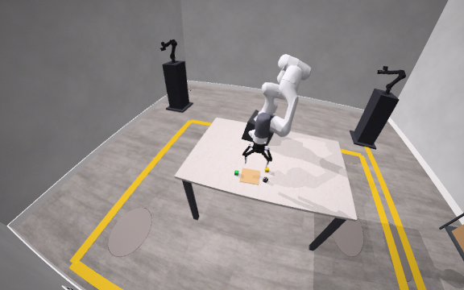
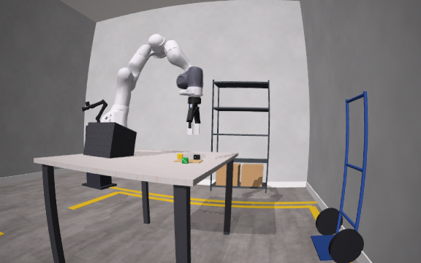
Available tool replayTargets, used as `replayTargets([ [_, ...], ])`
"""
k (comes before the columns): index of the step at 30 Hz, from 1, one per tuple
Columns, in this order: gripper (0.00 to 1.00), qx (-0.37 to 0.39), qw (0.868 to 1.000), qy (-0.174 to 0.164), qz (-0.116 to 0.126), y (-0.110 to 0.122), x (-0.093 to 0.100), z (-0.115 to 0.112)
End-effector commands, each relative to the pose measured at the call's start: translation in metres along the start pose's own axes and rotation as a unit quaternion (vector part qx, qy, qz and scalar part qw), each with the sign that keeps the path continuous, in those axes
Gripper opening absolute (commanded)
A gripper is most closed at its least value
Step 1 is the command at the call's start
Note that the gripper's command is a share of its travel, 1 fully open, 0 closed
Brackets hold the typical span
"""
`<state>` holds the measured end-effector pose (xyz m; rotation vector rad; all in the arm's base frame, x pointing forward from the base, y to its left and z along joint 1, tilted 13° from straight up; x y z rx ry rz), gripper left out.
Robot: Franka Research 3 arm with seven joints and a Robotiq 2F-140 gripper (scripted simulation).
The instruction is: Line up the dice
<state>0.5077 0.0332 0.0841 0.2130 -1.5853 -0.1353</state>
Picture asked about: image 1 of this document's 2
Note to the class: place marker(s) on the tan mat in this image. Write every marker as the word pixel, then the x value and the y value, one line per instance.
pixel 249 176

